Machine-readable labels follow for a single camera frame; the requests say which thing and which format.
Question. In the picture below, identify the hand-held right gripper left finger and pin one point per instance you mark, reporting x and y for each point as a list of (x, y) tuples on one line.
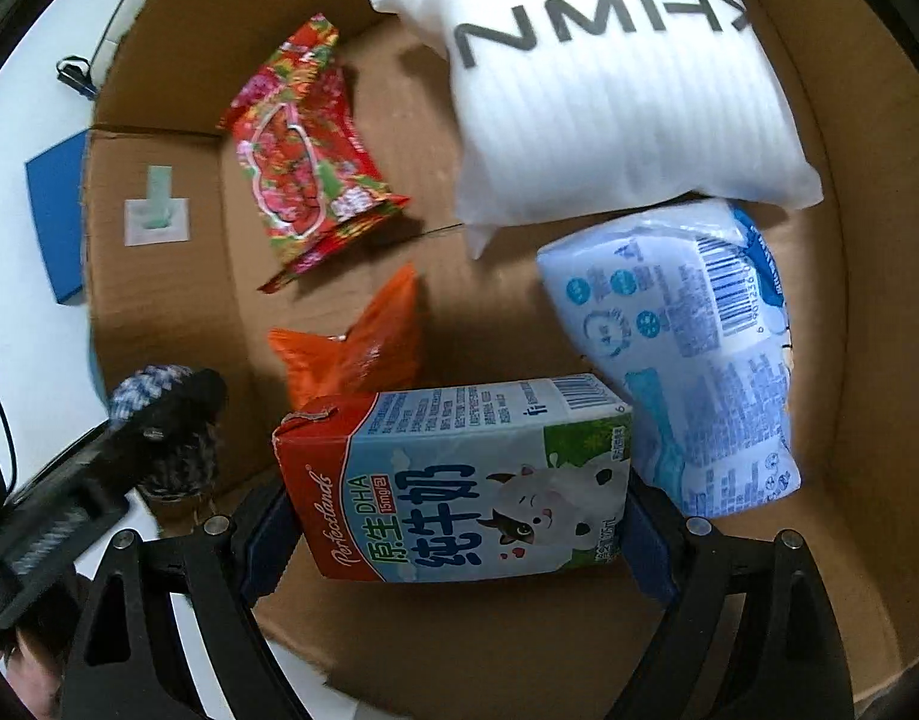
[(268, 547)]

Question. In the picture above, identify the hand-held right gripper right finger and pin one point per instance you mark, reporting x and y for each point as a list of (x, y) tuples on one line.
[(654, 555)]

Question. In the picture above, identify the blue foam mat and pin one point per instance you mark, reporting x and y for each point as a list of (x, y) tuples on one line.
[(54, 225)]

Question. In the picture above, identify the light blue tissue pack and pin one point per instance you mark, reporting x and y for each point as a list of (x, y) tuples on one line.
[(677, 330)]

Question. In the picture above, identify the white air pillow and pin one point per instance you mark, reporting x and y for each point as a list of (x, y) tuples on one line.
[(617, 127)]

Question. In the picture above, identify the cardboard box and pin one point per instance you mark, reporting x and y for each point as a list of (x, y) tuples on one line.
[(467, 300)]

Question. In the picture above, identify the red snack packet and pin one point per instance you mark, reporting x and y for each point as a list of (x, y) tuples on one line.
[(302, 150)]

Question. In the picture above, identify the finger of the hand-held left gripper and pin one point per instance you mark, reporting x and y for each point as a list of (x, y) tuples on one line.
[(178, 405)]

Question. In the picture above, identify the orange snack packet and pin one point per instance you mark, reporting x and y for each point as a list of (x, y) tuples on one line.
[(354, 360)]

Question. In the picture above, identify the milk carton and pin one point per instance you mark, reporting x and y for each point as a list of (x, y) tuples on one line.
[(444, 495)]

